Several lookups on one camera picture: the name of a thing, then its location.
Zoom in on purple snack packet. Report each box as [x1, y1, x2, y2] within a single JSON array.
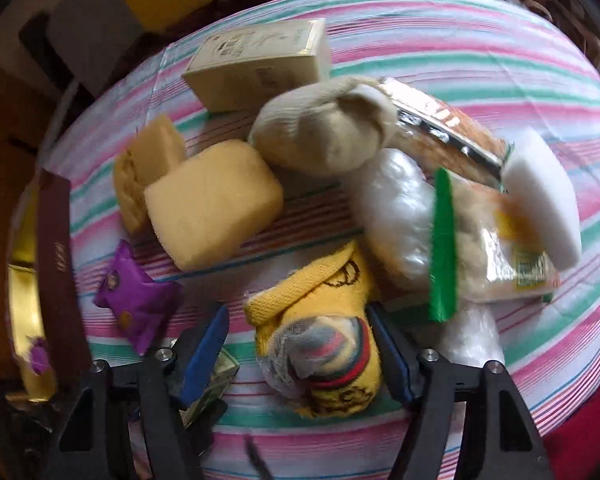
[[93, 240, 183, 356]]

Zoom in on yellow sock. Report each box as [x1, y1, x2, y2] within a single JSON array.
[[244, 240, 382, 418]]

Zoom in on large yellow sponge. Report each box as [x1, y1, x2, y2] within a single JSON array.
[[144, 139, 284, 272]]

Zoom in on snack packet with green edge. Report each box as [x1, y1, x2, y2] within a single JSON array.
[[379, 77, 560, 322]]

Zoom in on small yellow sponge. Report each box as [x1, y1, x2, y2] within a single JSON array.
[[112, 115, 186, 235]]

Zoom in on white foam sponge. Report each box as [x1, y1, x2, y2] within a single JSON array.
[[501, 128, 582, 271]]

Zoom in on clear plastic bag bundle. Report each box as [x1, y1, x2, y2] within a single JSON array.
[[344, 148, 505, 367]]

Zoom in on beige sock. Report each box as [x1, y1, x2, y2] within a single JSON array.
[[248, 76, 398, 178]]

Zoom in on small green printed packet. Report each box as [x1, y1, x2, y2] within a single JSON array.
[[180, 347, 239, 428]]

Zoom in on gold storage box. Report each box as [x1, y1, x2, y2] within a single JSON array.
[[6, 169, 92, 403]]

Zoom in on beige cardboard box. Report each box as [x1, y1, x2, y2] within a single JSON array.
[[182, 18, 332, 113]]

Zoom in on striped bed sheet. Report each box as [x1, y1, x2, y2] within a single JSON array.
[[47, 0, 600, 479]]

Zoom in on tricolour bed headboard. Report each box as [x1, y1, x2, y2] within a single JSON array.
[[0, 0, 211, 96]]

